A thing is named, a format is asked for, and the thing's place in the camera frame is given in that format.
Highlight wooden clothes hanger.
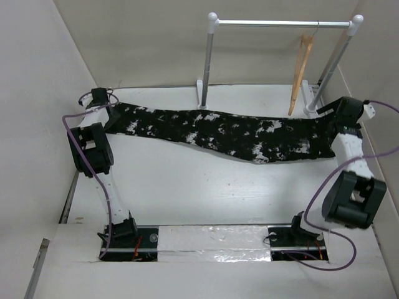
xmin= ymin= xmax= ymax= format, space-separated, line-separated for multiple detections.
xmin=287 ymin=27 xmax=319 ymax=116

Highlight black white patterned trousers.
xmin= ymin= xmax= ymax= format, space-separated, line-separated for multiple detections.
xmin=105 ymin=103 xmax=335 ymax=164

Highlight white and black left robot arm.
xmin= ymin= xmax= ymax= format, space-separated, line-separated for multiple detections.
xmin=62 ymin=88 xmax=139 ymax=249

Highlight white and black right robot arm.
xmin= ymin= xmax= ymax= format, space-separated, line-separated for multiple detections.
xmin=288 ymin=97 xmax=387 ymax=245

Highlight white metal clothes rack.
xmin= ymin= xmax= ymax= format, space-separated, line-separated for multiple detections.
xmin=196 ymin=11 xmax=365 ymax=119

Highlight silver foil tape strip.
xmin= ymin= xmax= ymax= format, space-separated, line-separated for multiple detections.
xmin=157 ymin=225 xmax=271 ymax=263

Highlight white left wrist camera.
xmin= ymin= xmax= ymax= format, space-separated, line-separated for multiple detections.
xmin=78 ymin=92 xmax=92 ymax=110

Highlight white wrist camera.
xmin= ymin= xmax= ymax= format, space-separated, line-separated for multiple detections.
xmin=78 ymin=92 xmax=92 ymax=110
xmin=359 ymin=100 xmax=376 ymax=121

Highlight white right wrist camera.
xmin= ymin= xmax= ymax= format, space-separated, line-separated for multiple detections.
xmin=359 ymin=100 xmax=376 ymax=121

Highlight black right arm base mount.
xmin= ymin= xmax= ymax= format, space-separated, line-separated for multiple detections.
xmin=263 ymin=225 xmax=329 ymax=262

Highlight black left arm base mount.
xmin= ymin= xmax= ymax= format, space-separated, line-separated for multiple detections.
xmin=100 ymin=226 xmax=159 ymax=262

